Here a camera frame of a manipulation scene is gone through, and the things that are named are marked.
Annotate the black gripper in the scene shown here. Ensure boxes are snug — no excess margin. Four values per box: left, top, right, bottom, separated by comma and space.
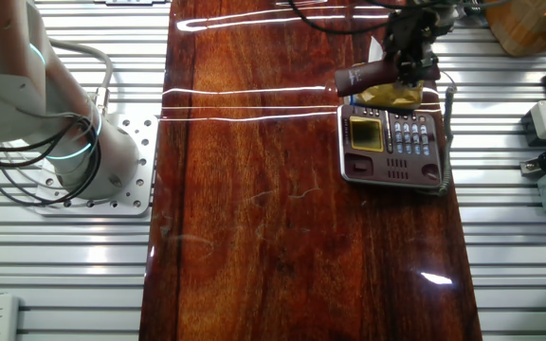
384, 5, 441, 88

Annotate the glossy brown wooden board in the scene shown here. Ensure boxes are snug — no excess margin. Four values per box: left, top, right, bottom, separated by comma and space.
138, 0, 483, 341

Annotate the grey coiled phone cord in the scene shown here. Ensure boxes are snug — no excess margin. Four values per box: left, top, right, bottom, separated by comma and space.
419, 70, 459, 197

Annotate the thick grey base cable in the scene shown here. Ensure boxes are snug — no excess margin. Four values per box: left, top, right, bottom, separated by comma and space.
49, 39, 114, 117

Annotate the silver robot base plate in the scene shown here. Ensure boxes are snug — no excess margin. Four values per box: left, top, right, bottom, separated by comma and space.
33, 113, 159, 218

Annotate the gold tissue pack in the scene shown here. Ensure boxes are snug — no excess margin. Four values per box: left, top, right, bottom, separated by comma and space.
348, 35, 426, 112

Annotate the maroon telephone handset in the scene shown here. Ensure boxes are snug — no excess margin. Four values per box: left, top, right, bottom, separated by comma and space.
334, 60, 442, 99

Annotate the maroon telephone base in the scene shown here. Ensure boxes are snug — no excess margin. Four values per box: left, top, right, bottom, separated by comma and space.
337, 102, 445, 190

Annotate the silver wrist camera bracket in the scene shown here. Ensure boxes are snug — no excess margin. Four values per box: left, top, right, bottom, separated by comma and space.
436, 1, 467, 29

